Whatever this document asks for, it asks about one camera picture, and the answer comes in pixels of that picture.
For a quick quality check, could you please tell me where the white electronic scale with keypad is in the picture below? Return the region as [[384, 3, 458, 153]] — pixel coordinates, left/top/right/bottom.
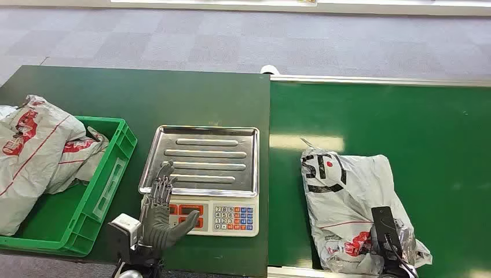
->
[[141, 193, 261, 238]]

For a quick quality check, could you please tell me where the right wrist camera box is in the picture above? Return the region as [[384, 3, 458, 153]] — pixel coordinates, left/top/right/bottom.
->
[[370, 206, 404, 257]]

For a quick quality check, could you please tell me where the green plastic crate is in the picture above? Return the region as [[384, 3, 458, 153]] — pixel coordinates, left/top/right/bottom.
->
[[0, 115, 138, 258]]

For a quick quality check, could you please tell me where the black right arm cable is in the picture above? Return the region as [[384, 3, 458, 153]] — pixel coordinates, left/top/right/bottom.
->
[[384, 233, 420, 278]]

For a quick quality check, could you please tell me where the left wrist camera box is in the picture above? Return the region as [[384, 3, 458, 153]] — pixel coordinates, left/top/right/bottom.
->
[[108, 213, 142, 254]]

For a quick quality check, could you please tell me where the small grey red-printed courier bag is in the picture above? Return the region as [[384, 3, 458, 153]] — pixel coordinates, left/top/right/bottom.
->
[[46, 126, 111, 195]]

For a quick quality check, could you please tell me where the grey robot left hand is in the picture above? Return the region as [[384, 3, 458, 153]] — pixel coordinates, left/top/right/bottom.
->
[[138, 160, 200, 250]]

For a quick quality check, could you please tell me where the large grey red-striped courier bag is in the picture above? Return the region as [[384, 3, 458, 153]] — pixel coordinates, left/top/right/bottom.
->
[[0, 95, 87, 237]]

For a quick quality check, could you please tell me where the white plastic bag corner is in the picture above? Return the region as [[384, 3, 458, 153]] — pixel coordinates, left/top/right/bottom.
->
[[0, 105, 19, 120]]

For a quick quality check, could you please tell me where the green conveyor belt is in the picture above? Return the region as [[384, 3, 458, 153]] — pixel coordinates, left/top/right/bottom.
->
[[267, 81, 491, 278]]

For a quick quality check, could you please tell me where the grey courier bag black logo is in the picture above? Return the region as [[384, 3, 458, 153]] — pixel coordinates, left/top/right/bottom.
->
[[301, 138, 434, 276]]

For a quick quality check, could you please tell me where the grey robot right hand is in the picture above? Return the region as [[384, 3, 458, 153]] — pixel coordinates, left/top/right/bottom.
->
[[394, 218, 417, 255]]

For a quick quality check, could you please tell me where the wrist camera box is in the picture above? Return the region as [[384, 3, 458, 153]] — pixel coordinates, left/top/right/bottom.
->
[[108, 213, 142, 254], [370, 206, 404, 257]]

